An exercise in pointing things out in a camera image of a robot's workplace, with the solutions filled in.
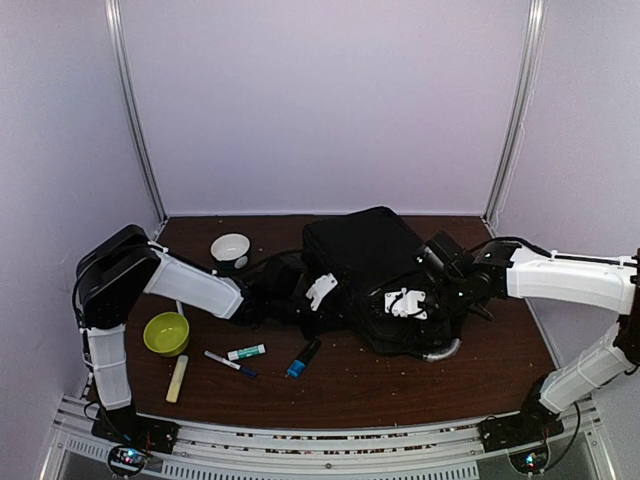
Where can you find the right aluminium corner post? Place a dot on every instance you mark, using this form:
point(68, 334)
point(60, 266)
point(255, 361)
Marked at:
point(515, 128)

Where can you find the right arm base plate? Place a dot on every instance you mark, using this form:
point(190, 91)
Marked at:
point(509, 432)

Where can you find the yellow highlighter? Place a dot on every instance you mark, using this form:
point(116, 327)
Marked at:
point(177, 379)

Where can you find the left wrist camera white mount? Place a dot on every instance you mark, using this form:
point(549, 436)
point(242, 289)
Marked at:
point(320, 288)

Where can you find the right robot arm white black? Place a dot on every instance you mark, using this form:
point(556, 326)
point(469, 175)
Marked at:
point(465, 279)

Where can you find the green white glue stick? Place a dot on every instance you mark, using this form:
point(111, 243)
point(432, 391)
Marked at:
point(246, 352)

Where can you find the white blue pen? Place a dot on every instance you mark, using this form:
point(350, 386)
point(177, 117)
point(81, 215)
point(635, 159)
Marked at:
point(231, 364)

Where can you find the aluminium front rail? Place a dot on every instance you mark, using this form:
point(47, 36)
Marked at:
point(444, 450)

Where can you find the left aluminium corner post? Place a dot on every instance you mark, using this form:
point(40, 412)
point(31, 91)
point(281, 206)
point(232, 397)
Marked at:
point(117, 36)

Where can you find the aluminium corner post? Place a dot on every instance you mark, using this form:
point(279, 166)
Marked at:
point(117, 36)
point(515, 128)

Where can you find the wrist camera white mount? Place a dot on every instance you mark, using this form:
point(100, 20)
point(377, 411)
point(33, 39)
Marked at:
point(320, 288)
point(406, 303)

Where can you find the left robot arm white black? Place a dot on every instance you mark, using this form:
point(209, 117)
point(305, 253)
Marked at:
point(108, 282)

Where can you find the green plastic bowl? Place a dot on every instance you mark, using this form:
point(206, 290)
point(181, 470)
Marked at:
point(167, 334)

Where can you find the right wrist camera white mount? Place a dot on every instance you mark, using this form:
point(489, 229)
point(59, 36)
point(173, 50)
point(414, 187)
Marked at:
point(406, 303)

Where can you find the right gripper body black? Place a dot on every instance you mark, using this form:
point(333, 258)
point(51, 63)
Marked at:
point(449, 300)

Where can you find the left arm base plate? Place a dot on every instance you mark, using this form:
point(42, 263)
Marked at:
point(151, 435)

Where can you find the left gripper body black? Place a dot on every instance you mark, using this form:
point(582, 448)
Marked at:
point(323, 318)

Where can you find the blue black highlighter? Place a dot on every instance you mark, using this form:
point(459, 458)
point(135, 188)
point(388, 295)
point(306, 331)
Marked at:
point(302, 360)

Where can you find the black student bag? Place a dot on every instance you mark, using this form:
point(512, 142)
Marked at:
point(373, 252)

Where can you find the white black ceramic bowl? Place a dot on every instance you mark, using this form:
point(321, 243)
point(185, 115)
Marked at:
point(231, 252)

